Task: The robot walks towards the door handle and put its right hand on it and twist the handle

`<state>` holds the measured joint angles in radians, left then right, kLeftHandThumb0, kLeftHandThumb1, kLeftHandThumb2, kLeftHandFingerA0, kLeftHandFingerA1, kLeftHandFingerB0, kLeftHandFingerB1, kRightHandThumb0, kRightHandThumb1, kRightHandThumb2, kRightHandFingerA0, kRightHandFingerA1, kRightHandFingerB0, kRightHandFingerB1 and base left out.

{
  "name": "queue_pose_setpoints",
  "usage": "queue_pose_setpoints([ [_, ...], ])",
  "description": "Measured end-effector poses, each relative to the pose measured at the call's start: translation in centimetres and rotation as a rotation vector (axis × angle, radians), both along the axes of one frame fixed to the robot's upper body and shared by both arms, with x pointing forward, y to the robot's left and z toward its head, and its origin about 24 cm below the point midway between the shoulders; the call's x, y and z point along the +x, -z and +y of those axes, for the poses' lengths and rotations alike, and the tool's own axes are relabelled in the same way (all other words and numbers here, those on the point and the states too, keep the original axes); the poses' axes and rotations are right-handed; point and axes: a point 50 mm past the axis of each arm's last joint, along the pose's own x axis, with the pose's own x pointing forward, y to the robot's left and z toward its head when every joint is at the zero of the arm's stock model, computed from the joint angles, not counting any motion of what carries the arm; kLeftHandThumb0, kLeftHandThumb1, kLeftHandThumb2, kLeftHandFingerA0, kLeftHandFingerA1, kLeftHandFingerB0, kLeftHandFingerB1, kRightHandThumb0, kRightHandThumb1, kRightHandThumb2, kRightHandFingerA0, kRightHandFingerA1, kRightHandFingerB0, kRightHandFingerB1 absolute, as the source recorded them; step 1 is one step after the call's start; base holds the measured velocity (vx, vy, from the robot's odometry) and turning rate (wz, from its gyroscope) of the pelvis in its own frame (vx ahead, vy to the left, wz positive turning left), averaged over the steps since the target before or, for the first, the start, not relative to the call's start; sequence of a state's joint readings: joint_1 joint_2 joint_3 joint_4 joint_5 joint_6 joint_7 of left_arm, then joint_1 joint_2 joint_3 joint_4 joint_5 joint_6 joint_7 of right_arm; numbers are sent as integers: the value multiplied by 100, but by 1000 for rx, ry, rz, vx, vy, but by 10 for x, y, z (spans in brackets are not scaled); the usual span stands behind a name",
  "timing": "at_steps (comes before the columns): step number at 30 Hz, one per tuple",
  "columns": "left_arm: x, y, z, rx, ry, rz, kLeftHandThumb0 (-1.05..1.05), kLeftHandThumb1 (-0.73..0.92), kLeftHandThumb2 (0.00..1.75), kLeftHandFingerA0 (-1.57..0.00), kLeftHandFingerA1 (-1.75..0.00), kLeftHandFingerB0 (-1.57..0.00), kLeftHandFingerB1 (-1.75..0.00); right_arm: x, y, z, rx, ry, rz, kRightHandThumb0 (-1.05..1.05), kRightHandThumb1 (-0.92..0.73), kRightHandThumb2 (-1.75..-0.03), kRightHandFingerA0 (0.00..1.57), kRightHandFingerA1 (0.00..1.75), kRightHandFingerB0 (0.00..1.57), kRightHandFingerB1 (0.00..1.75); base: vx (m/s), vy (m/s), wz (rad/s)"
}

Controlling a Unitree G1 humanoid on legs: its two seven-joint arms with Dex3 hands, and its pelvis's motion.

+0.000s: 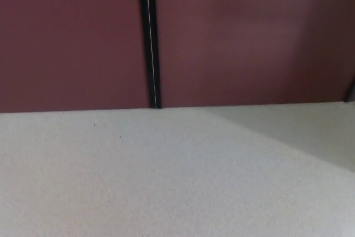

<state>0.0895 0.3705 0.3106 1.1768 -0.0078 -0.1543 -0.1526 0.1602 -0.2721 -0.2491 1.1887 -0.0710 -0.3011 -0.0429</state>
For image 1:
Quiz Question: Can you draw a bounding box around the black door edge strip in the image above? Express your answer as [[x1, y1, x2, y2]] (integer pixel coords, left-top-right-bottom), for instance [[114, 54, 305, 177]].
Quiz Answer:
[[138, 0, 157, 109], [145, 0, 163, 109]]

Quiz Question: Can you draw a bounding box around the maroon door leaf with handle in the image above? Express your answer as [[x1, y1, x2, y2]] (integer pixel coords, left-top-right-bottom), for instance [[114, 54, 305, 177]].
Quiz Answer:
[[153, 0, 355, 109]]

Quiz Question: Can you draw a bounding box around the plain maroon door leaf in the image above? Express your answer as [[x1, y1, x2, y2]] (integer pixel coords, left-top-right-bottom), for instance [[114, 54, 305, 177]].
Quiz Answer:
[[0, 0, 152, 114]]

